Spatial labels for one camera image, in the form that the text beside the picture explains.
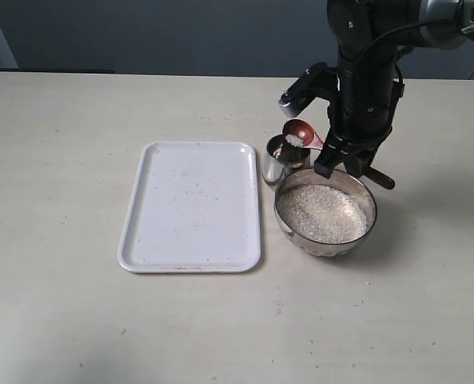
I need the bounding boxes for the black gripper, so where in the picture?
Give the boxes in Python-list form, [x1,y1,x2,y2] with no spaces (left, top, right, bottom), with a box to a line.
[314,47,404,180]

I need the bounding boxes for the brown wooden spoon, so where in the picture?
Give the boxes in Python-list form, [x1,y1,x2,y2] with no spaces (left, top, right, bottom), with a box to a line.
[282,118,396,190]

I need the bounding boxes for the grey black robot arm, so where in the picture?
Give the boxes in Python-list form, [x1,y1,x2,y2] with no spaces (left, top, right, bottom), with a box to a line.
[315,1,474,178]

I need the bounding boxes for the large steel bowl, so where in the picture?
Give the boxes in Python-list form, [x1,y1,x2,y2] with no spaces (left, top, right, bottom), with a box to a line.
[274,167,377,257]

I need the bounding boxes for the white rice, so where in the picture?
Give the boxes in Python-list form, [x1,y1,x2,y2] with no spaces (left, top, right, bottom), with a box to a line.
[278,185,368,244]

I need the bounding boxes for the small steel cup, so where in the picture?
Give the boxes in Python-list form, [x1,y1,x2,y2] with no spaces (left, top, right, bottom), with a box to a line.
[261,134,310,190]

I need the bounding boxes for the white rectangular plastic tray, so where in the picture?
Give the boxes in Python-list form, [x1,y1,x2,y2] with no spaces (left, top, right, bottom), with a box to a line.
[118,141,261,274]

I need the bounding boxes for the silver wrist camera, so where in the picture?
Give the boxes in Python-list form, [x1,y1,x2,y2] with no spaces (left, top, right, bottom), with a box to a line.
[278,62,338,118]

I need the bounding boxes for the black cable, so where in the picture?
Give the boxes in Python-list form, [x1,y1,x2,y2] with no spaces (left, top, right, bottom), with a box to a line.
[336,18,461,157]

